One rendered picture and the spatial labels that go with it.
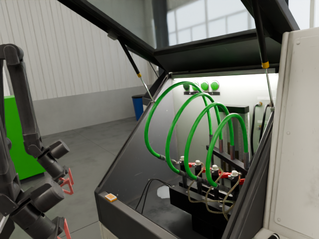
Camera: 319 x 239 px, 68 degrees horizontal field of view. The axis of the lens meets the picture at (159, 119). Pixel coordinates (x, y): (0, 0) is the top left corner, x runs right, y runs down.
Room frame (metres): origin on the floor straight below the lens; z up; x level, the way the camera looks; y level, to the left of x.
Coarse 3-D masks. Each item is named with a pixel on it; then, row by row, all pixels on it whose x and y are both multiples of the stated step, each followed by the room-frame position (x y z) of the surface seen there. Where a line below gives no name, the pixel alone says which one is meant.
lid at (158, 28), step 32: (64, 0) 1.05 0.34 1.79; (96, 0) 0.97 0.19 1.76; (128, 0) 0.90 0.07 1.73; (160, 0) 0.84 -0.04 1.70; (192, 0) 0.79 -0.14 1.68; (224, 0) 0.74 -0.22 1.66; (128, 32) 1.12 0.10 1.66; (160, 32) 1.03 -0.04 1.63; (192, 32) 0.95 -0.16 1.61; (224, 32) 0.89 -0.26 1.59; (160, 64) 1.37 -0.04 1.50; (192, 64) 1.19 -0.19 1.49; (224, 64) 1.08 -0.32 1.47; (256, 64) 0.99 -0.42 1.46
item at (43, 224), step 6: (42, 216) 0.56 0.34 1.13; (36, 222) 0.53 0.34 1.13; (42, 222) 0.54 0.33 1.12; (48, 222) 0.56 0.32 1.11; (54, 222) 0.59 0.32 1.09; (30, 228) 0.53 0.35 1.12; (36, 228) 0.53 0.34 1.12; (42, 228) 0.54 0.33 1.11; (48, 228) 0.55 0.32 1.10; (54, 228) 0.56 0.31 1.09; (30, 234) 0.53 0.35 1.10; (36, 234) 0.53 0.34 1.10; (42, 234) 0.53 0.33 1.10; (48, 234) 0.54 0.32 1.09; (54, 234) 0.54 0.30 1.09
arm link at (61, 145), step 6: (54, 144) 0.96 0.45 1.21; (60, 144) 0.96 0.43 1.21; (30, 150) 0.91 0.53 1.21; (36, 150) 0.91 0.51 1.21; (42, 150) 0.94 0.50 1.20; (54, 150) 0.95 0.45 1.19; (60, 150) 0.95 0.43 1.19; (66, 150) 0.96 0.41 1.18; (36, 156) 0.91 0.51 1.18; (54, 156) 0.94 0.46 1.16; (60, 156) 0.96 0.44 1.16
